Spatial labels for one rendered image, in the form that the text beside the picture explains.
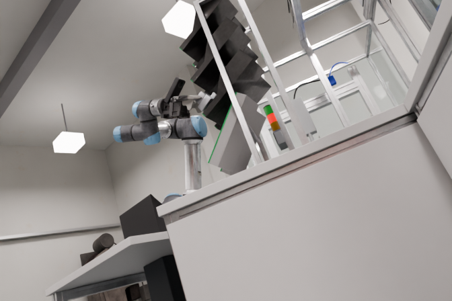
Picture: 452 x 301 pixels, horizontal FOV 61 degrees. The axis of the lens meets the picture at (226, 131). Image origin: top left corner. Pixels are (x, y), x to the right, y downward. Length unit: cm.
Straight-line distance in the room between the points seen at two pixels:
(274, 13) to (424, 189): 640
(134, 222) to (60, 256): 735
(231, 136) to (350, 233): 58
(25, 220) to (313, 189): 848
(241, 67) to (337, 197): 65
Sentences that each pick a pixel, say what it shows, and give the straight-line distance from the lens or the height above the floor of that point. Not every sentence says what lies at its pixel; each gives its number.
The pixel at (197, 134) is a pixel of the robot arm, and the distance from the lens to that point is 200.
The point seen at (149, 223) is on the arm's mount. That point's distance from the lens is 185.
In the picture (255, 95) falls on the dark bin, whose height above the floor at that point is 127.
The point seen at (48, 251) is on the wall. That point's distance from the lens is 919.
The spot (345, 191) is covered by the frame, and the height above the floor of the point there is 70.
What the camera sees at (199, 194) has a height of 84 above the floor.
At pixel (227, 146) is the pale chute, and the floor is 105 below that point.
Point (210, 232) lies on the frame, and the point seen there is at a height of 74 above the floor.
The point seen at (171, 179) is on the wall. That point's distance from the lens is 857.
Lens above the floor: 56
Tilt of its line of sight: 22 degrees up
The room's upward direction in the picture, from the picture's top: 20 degrees counter-clockwise
